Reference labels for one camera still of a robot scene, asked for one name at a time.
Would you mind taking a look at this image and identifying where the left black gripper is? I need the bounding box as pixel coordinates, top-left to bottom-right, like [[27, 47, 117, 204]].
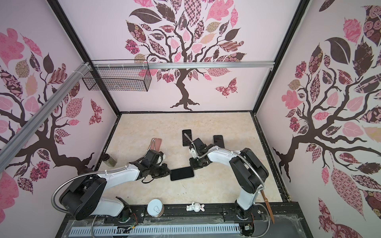
[[149, 164, 172, 179]]

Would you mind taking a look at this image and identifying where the black phone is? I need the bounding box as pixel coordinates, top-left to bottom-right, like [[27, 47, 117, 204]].
[[213, 135, 225, 148], [182, 130, 192, 147], [170, 166, 194, 181]]

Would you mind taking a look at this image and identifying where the pink phone case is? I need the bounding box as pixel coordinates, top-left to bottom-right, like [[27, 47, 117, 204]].
[[149, 138, 162, 152]]

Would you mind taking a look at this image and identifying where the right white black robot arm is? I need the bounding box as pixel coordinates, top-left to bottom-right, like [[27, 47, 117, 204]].
[[183, 132, 269, 212]]

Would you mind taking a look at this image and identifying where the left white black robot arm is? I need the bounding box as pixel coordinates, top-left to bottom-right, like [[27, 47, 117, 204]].
[[51, 138, 171, 223]]

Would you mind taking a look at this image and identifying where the white round can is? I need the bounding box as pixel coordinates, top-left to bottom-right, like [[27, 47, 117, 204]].
[[147, 199, 164, 218]]

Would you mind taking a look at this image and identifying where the white rabbit figurine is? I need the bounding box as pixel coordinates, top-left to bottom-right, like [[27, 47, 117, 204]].
[[186, 202, 205, 212]]

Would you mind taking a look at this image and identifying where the brown wooden stick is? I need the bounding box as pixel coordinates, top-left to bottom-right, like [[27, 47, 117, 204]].
[[261, 190, 275, 224]]

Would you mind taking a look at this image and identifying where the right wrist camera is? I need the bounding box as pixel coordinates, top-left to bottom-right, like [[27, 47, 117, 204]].
[[189, 146, 198, 158]]

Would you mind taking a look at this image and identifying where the white slotted cable duct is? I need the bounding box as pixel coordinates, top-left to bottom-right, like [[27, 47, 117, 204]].
[[66, 224, 241, 238]]

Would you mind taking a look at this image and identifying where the black wire basket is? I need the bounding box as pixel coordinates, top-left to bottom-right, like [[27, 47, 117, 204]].
[[82, 59, 152, 92]]

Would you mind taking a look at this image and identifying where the back aluminium rail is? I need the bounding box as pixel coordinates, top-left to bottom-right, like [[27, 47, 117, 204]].
[[93, 60, 275, 69]]

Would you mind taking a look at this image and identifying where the aluminium rail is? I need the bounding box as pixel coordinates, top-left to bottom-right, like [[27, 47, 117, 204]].
[[93, 60, 275, 69], [1, 62, 91, 171]]

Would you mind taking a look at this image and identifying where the left aluminium rail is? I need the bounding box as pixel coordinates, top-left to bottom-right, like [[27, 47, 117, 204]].
[[1, 62, 91, 171]]

